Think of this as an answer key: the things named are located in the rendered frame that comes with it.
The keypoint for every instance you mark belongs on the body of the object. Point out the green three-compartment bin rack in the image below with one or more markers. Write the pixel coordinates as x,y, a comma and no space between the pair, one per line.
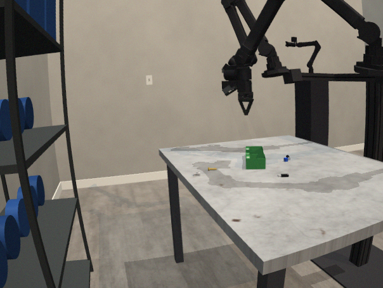
253,153

